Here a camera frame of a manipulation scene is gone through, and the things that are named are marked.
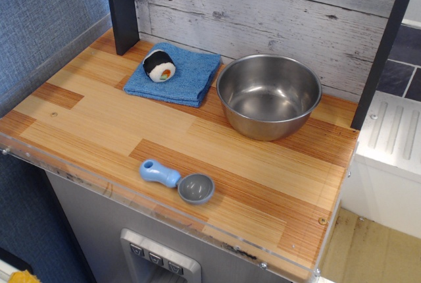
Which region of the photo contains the plush sushi roll toy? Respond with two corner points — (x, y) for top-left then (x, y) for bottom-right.
(142, 49), (176, 83)

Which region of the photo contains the blue folded cloth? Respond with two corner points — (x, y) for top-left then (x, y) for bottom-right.
(124, 43), (221, 107)

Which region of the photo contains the orange yellow object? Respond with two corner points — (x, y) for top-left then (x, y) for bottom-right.
(7, 270), (41, 283)

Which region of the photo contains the stainless steel bowl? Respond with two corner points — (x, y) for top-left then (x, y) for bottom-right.
(216, 54), (322, 141)

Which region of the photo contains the blue grey toy scoop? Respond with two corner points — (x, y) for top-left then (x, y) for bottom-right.
(139, 159), (215, 205)

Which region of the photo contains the grey toy kitchen cabinet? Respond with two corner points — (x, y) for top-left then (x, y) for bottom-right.
(44, 169), (297, 283)

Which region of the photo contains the silver dispenser button panel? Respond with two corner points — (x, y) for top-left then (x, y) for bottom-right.
(120, 228), (202, 282)

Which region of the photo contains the white ridged side cabinet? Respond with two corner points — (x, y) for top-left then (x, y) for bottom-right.
(341, 91), (420, 238)

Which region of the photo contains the dark right vertical post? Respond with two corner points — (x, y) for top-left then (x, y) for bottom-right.
(351, 0), (410, 130)

